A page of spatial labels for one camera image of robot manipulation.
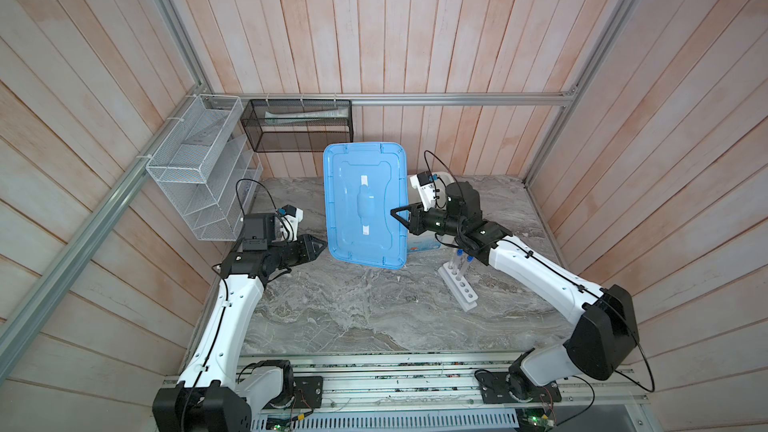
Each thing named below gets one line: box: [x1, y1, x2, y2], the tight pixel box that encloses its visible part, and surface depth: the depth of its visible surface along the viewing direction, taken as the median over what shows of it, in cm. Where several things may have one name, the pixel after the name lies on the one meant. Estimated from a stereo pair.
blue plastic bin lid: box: [324, 142, 408, 270], surface depth 79 cm
